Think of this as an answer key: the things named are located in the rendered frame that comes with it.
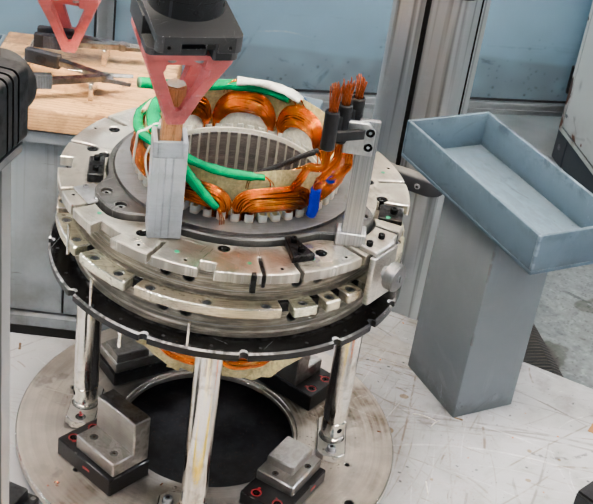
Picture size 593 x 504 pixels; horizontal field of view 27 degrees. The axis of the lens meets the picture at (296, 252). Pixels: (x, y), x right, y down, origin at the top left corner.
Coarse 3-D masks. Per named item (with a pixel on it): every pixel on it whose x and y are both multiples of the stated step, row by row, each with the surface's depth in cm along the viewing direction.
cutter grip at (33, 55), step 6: (30, 48) 130; (36, 48) 131; (30, 54) 130; (36, 54) 130; (42, 54) 130; (48, 54) 130; (54, 54) 130; (60, 54) 130; (30, 60) 131; (36, 60) 131; (42, 60) 130; (48, 60) 130; (54, 60) 130; (48, 66) 131; (54, 66) 130
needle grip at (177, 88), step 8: (168, 80) 96; (176, 80) 96; (168, 88) 95; (176, 88) 95; (184, 88) 95; (176, 96) 95; (184, 96) 96; (176, 104) 96; (168, 128) 97; (176, 128) 97; (160, 136) 98; (168, 136) 98; (176, 136) 98
